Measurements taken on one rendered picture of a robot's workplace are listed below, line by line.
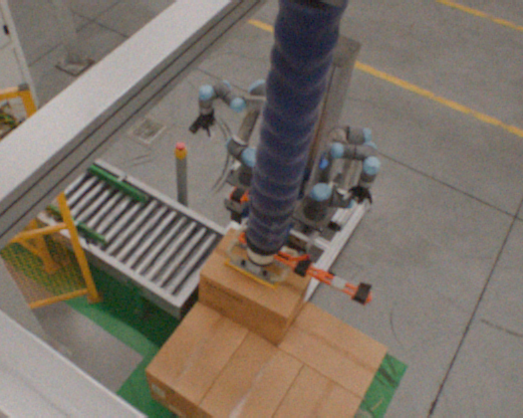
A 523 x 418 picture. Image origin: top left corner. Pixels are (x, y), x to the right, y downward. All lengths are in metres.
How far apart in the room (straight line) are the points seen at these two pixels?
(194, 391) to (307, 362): 0.73
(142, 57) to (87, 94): 0.15
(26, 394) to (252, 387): 2.85
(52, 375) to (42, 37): 6.23
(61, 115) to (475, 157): 5.02
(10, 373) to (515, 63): 6.82
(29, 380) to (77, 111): 0.58
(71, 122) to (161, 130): 4.32
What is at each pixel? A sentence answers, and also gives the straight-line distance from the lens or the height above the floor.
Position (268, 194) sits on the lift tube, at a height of 1.80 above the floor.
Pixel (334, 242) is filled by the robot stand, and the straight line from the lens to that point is 4.34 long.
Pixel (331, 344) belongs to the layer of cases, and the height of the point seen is 0.54.
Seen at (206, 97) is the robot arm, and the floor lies 1.82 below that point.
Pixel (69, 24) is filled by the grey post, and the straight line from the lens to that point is 5.89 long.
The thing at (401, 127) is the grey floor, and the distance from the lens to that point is 5.71.
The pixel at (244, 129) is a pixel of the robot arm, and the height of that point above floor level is 1.37.
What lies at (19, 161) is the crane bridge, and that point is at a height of 3.05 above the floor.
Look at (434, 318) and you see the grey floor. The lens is 4.50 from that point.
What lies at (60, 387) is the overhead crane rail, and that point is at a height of 3.21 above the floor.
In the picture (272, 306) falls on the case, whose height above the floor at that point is 0.94.
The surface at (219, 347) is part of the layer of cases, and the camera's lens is 3.43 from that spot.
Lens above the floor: 3.72
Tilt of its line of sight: 55 degrees down
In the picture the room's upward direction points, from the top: 2 degrees clockwise
